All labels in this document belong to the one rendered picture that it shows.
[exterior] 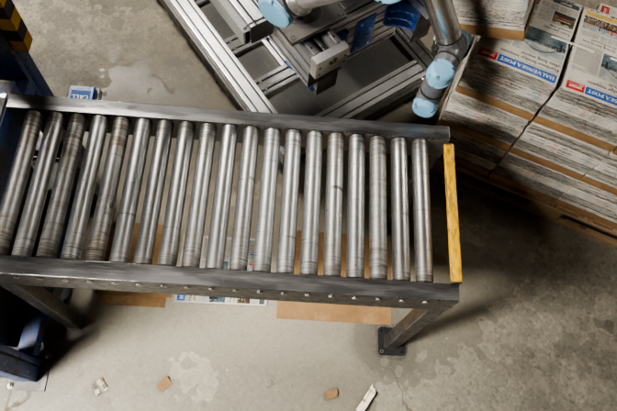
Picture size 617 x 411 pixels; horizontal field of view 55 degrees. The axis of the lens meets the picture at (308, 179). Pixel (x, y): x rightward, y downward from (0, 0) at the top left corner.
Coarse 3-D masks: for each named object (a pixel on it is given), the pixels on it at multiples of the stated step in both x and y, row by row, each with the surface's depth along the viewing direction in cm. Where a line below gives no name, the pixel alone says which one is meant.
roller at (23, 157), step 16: (32, 112) 177; (32, 128) 175; (32, 144) 174; (16, 160) 170; (32, 160) 174; (16, 176) 168; (16, 192) 167; (0, 208) 164; (16, 208) 166; (0, 224) 162; (0, 240) 160
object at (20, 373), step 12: (0, 348) 187; (12, 348) 196; (0, 360) 188; (12, 360) 198; (24, 360) 208; (36, 360) 217; (0, 372) 194; (12, 372) 198; (24, 372) 207; (36, 372) 219
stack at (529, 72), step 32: (544, 0) 205; (544, 32) 200; (576, 32) 203; (608, 32) 202; (480, 64) 197; (512, 64) 193; (544, 64) 194; (576, 64) 195; (608, 64) 196; (448, 96) 249; (512, 96) 204; (544, 96) 197; (576, 96) 192; (608, 96) 190; (480, 128) 227; (512, 128) 219; (544, 128) 211; (576, 128) 205; (608, 128) 199; (480, 160) 245; (512, 160) 235; (576, 160) 219; (608, 160) 212; (512, 192) 255; (544, 192) 245; (576, 192) 236; (576, 224) 260
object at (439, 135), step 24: (24, 96) 179; (48, 96) 179; (192, 120) 180; (216, 120) 180; (240, 120) 181; (264, 120) 181; (288, 120) 182; (312, 120) 182; (336, 120) 183; (360, 120) 184; (408, 144) 187; (432, 144) 186
